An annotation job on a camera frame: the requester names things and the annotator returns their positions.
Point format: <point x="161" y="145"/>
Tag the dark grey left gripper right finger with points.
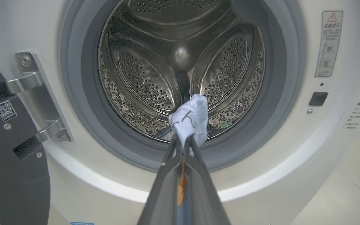
<point x="203" y="200"/>

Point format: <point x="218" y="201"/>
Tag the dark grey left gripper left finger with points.
<point x="162" y="200"/>

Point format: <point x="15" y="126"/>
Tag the blue bear print pajama top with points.
<point x="189" y="115"/>

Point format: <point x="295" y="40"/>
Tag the dark round washing machine door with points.
<point x="11" y="175"/>

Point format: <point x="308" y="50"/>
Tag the white washing machine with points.
<point x="292" y="175"/>

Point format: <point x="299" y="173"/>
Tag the grey rubber door seal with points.
<point x="83" y="93"/>

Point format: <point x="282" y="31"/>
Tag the metal door hinge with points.
<point x="47" y="103"/>

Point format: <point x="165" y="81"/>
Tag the black door lock socket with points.
<point x="318" y="98"/>

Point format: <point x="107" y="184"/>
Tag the blue energy label sticker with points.
<point x="81" y="223"/>

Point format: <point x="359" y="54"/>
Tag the stainless steel washer drum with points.
<point x="145" y="75"/>

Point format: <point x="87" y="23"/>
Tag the printed instruction text label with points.
<point x="356" y="115"/>

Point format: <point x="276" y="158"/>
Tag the white QR code sticker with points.
<point x="6" y="111"/>

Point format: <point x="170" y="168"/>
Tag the red triangle warning sticker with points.
<point x="329" y="43"/>

